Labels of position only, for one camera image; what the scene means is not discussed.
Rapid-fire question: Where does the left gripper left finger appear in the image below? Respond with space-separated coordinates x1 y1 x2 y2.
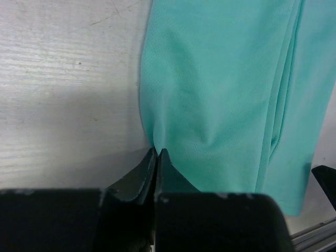
1 148 157 251

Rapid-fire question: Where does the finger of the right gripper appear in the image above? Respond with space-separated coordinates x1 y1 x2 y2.
311 165 336 209

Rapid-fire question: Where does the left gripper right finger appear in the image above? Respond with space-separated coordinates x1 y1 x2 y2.
154 149 293 251

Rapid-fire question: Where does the teal t-shirt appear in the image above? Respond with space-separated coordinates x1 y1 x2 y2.
140 1 335 216

